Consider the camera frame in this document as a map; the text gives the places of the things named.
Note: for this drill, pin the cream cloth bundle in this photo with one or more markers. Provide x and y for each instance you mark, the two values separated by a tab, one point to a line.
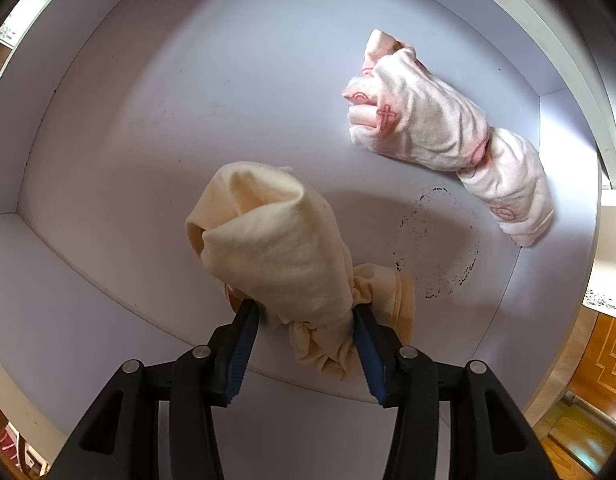
273	250

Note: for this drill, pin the wooden door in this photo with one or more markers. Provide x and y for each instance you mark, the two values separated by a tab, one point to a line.
603	355

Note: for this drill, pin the pink printed cloth bundle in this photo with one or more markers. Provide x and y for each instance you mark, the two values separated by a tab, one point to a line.
428	115

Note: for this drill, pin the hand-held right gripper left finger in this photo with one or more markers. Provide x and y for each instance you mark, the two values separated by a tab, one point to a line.
240	355

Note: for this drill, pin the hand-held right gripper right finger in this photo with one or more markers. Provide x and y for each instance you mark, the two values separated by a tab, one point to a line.
370	360

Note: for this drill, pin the white cabinet drawer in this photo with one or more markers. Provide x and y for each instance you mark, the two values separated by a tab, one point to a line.
188	85

